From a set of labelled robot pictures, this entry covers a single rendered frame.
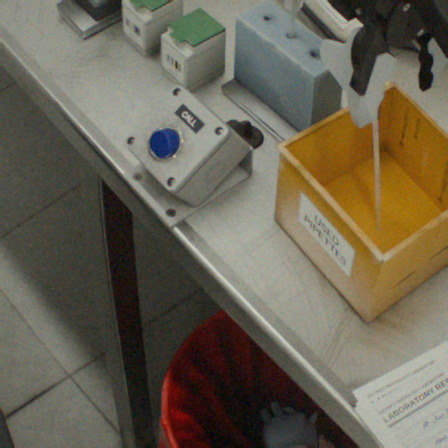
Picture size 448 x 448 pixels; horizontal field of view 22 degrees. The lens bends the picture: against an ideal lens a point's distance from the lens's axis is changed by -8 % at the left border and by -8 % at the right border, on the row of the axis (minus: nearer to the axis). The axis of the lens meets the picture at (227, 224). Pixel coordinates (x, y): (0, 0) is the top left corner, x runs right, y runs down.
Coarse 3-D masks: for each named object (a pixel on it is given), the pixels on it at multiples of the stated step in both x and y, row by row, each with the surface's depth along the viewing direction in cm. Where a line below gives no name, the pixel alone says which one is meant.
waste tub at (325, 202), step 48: (384, 96) 102; (288, 144) 97; (336, 144) 102; (384, 144) 108; (432, 144) 101; (288, 192) 100; (336, 192) 106; (384, 192) 106; (432, 192) 105; (336, 240) 97; (384, 240) 103; (432, 240) 96; (336, 288) 101; (384, 288) 96
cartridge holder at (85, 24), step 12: (72, 0) 119; (84, 0) 117; (108, 0) 116; (120, 0) 117; (60, 12) 119; (72, 12) 118; (84, 12) 118; (96, 12) 116; (108, 12) 117; (120, 12) 118; (72, 24) 118; (84, 24) 117; (96, 24) 117; (108, 24) 118; (84, 36) 117
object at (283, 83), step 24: (240, 24) 106; (264, 24) 105; (288, 24) 105; (240, 48) 109; (264, 48) 105; (288, 48) 104; (312, 48) 104; (240, 72) 111; (264, 72) 108; (288, 72) 105; (312, 72) 102; (240, 96) 112; (264, 96) 111; (288, 96) 107; (312, 96) 104; (336, 96) 107; (264, 120) 110; (288, 120) 110; (312, 120) 107
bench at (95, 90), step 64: (0, 0) 121; (192, 0) 121; (256, 0) 121; (0, 64) 120; (64, 64) 116; (128, 64) 115; (64, 128) 114; (128, 128) 111; (128, 192) 108; (256, 192) 107; (128, 256) 135; (192, 256) 104; (256, 256) 103; (128, 320) 146; (256, 320) 100; (320, 320) 100; (384, 320) 100; (128, 384) 158; (320, 384) 97
